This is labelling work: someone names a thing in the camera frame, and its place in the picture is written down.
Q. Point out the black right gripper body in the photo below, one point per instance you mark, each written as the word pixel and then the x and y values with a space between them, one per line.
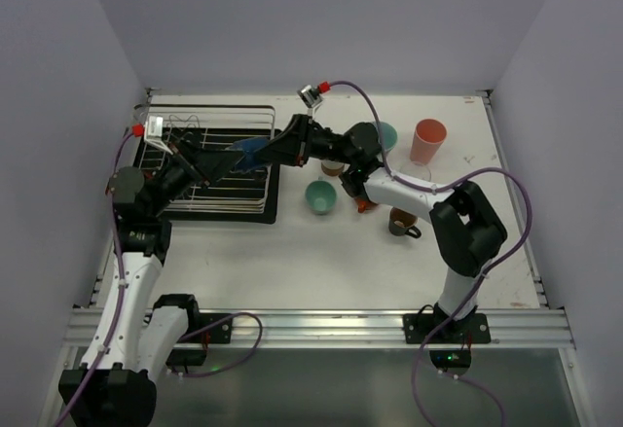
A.
pixel 302 140

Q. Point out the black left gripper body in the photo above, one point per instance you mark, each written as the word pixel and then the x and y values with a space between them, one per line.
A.
pixel 187 161

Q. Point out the white brown cup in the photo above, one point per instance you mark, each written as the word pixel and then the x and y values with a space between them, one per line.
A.
pixel 332 168

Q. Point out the blue cup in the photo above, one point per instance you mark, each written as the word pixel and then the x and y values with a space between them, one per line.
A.
pixel 249 148

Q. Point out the small green cup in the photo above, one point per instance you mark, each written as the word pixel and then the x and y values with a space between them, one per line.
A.
pixel 320 197

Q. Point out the large green mug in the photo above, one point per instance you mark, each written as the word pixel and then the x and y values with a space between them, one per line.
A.
pixel 389 136

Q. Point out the orange white-ringed cup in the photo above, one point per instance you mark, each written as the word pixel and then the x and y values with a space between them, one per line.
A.
pixel 364 205

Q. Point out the clear glass cup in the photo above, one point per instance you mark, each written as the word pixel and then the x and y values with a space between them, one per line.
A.
pixel 416 170

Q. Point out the pink plastic cup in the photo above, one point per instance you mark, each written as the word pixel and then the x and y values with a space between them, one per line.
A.
pixel 428 137

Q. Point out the black cup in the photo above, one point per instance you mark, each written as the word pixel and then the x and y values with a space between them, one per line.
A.
pixel 402 223

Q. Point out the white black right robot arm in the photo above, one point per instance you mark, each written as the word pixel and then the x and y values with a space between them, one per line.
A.
pixel 468 232

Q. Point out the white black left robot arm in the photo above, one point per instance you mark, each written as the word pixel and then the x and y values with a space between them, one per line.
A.
pixel 116 381

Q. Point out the black drip tray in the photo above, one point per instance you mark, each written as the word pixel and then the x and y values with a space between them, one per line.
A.
pixel 272 193

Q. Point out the left black controller box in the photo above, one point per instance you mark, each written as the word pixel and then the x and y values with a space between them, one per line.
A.
pixel 184 359

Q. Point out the black controller box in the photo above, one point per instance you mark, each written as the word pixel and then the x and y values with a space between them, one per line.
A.
pixel 184 359
pixel 451 361

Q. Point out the right black controller box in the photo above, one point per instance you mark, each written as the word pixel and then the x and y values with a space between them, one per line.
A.
pixel 451 361

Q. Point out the metal wire dish rack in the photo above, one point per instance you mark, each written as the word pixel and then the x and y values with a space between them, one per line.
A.
pixel 217 127

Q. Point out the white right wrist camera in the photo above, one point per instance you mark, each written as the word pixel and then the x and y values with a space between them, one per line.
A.
pixel 312 98

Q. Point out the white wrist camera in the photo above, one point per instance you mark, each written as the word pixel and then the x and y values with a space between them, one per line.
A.
pixel 312 98
pixel 153 133

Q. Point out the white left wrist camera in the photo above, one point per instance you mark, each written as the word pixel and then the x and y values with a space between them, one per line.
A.
pixel 153 133

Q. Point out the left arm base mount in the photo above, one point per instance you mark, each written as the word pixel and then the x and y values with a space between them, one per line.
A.
pixel 209 328

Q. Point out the aluminium front rail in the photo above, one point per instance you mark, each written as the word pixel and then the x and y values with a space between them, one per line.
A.
pixel 383 329

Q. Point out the aluminium rail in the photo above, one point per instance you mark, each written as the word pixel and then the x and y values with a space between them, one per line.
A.
pixel 383 329
pixel 516 200

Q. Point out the aluminium right side rail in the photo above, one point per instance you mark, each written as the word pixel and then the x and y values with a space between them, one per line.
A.
pixel 516 200

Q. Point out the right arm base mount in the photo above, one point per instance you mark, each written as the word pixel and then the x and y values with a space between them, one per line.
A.
pixel 474 328

